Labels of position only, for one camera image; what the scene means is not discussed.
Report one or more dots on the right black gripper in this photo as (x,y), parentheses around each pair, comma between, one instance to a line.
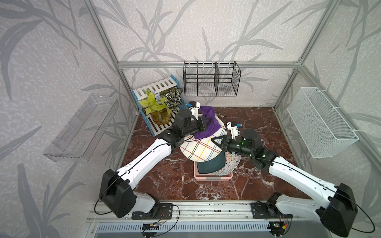
(225,143)

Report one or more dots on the right electronics board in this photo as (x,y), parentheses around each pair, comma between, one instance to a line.
(277,229)

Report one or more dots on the clear acrylic wall shelf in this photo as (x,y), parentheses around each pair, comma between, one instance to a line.
(79,138)

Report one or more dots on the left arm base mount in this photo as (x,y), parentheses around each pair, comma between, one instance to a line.
(162,211)

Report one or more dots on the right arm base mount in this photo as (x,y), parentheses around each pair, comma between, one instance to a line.
(262,210)

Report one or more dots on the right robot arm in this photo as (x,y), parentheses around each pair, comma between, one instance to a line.
(331,205)

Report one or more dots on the purple cloth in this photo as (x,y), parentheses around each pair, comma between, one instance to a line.
(212,123)

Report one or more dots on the black wire basket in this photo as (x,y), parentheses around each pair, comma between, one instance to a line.
(211,79)

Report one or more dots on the potted plant glass vase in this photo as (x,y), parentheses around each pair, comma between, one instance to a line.
(161,105)

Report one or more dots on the striped plaid round plate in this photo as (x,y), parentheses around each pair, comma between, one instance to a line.
(203,150)

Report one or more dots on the left electronics board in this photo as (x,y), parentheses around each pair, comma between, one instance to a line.
(150,227)

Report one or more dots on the dark green square plate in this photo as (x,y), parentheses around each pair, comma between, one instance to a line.
(212,165)

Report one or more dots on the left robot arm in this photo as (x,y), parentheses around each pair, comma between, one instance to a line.
(117,187)

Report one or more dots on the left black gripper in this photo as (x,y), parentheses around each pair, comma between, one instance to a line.
(201,121)

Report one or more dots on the colourful patterned round plate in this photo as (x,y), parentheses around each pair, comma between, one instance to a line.
(231,162)

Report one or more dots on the blue white slatted crate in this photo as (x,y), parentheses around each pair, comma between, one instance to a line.
(159,86)

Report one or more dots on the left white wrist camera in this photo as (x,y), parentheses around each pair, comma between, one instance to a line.
(194,107)

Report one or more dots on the white mesh wall basket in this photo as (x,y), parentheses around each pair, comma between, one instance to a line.
(323,129)

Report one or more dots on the pink plastic basket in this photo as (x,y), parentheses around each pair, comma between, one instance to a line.
(209,177)

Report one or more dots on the electronics board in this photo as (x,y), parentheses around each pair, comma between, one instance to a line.
(277,229)
(150,227)

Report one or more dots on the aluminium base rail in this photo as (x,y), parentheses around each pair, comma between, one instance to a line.
(204,211)

